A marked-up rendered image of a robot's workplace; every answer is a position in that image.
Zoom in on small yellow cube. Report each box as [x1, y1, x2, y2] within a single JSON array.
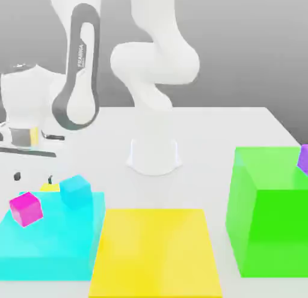
[[39, 182, 61, 193]]

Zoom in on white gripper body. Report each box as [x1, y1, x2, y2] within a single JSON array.
[[0, 145, 61, 175]]

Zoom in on small cyan cube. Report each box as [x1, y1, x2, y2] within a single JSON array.
[[59, 174, 94, 210]]

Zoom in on large green box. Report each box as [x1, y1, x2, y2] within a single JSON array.
[[225, 146, 308, 279]]

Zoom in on large cyan box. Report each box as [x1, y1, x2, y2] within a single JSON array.
[[0, 190, 107, 282]]

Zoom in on small purple cube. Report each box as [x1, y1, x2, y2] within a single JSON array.
[[297, 144, 308, 177]]

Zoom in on small magenta cube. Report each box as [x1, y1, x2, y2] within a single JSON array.
[[8, 191, 45, 228]]

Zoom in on large yellow box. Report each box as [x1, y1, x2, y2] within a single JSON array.
[[88, 208, 224, 298]]

